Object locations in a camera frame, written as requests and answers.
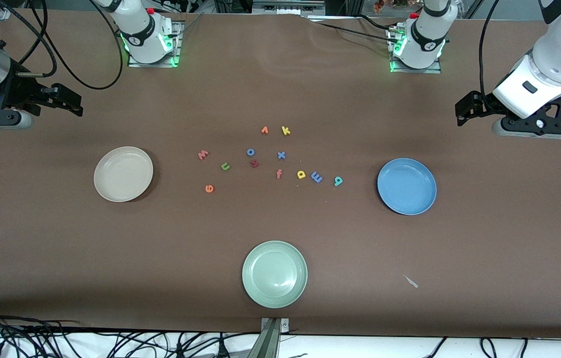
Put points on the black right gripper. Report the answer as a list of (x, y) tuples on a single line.
[(18, 91)]

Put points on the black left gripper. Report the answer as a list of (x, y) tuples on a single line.
[(485, 103)]

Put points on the pink foam letter w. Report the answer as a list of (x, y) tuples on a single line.
[(202, 154)]

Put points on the blue foam letter m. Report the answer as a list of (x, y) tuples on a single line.
[(316, 177)]

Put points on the green foam letter u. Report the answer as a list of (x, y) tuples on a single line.
[(225, 167)]

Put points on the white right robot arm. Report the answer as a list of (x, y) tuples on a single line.
[(141, 35)]

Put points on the beige plastic plate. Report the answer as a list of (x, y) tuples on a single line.
[(123, 174)]

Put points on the blue plastic plate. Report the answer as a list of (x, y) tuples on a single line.
[(407, 186)]

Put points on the orange background object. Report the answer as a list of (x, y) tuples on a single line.
[(384, 5)]

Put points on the brown table cover mat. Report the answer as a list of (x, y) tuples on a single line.
[(61, 248)]

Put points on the teal foam letter b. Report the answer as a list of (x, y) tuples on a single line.
[(338, 182)]

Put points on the small grey tape scrap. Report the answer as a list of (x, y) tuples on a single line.
[(411, 281)]

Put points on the dark red foam letter h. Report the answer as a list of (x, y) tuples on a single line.
[(254, 163)]

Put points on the grey metal bar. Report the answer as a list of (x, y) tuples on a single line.
[(285, 5)]

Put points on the pale green plastic plate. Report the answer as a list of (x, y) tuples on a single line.
[(274, 274)]

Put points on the aluminium support profile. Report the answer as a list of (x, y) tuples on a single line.
[(264, 343)]

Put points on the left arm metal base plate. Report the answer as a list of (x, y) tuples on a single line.
[(432, 70)]

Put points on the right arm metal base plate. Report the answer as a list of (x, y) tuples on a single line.
[(133, 63)]

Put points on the small metal bracket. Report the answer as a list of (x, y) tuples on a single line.
[(284, 325)]

